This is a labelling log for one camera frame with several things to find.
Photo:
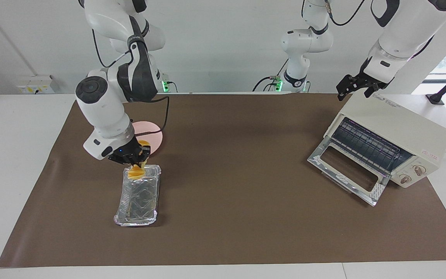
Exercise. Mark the white toaster oven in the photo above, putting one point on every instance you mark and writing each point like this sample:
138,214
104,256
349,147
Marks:
401,124

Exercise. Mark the golden bread loaf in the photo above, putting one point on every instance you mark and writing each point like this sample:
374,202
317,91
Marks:
136,172

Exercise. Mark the glass oven door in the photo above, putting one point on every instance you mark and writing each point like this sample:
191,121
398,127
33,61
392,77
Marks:
347,170

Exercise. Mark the white wall socket strip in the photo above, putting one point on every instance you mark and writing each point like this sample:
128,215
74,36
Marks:
35,85

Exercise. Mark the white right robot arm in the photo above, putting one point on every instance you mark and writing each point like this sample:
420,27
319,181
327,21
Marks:
103,108

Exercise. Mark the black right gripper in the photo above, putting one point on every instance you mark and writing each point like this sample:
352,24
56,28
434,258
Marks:
126,155

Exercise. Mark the pink round plate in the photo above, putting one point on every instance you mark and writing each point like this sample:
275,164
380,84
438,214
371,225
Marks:
149,130

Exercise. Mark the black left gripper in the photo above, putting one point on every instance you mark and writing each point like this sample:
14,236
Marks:
364,79

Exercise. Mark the aluminium foil tray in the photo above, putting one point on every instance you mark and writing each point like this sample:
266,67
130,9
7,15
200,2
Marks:
138,201

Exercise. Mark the beige oven knob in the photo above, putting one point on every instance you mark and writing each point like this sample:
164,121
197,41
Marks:
405,179
419,170

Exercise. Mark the brown table mat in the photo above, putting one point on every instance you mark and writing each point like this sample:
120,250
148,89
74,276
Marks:
246,193

